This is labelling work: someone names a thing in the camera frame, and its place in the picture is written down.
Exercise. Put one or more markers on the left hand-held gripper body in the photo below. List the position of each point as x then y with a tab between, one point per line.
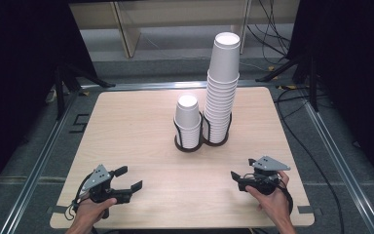
97	180

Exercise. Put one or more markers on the person's left hand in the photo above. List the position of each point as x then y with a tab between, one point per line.
89	213

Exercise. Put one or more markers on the person's right hand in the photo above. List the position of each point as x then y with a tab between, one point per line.
277	204

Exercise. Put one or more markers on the black curtain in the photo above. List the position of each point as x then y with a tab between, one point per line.
22	81
354	81

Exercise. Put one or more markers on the short stack of paper cups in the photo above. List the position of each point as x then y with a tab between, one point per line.
187	120

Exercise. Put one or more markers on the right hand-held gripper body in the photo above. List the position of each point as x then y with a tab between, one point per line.
268	165

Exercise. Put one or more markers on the metal floor rail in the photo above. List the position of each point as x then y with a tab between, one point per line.
149	85
32	175
341	165

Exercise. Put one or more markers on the light wooden shelf unit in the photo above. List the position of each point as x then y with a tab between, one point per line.
181	14

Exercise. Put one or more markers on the black metal stand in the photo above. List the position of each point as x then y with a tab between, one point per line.
59	94
313	91

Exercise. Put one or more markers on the black double cup holder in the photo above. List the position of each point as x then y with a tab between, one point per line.
188	149

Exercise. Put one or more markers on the tall stack of paper cups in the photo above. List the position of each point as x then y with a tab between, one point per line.
222	81

